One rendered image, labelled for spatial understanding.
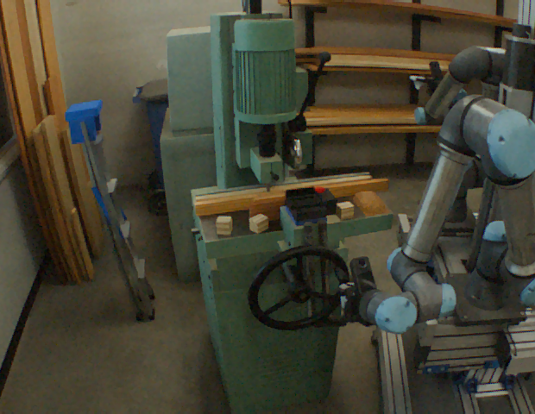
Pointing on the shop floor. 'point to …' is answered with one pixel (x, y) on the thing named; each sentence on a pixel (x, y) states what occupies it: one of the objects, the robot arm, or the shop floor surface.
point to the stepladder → (109, 200)
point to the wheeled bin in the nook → (159, 91)
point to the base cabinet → (268, 347)
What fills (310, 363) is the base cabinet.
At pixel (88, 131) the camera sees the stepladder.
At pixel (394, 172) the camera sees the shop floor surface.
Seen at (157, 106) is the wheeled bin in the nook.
